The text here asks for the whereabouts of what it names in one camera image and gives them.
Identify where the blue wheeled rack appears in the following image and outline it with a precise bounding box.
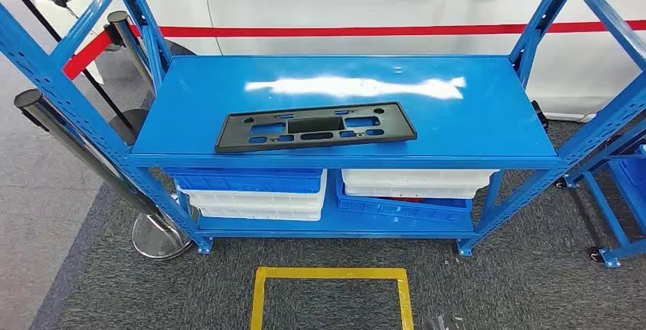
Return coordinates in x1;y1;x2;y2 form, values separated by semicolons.
555;115;646;269

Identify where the blue metal shelf rack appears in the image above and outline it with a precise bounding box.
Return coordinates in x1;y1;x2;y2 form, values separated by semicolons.
0;0;646;258

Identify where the blue plastic crate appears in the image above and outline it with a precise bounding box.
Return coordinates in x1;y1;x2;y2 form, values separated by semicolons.
335;176;474;225
164;167;324;195
618;144;646;187

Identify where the stanchion post with dark base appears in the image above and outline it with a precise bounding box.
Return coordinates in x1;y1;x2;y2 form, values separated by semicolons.
107;10;152;147

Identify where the black plastic panel part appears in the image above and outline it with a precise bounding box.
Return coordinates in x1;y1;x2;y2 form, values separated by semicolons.
215;101;419;155

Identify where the red barrier belt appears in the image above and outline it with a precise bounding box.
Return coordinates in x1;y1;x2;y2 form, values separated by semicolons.
62;30;114;80
128;19;646;40

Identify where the yellow floor tape square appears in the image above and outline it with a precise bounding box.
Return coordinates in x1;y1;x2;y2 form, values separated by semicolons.
249;267;415;330

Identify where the thin black strap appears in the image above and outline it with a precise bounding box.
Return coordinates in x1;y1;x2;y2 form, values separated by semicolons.
0;0;137;137

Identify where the stanchion post with chrome base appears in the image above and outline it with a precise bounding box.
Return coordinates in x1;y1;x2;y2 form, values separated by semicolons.
13;88;195;261

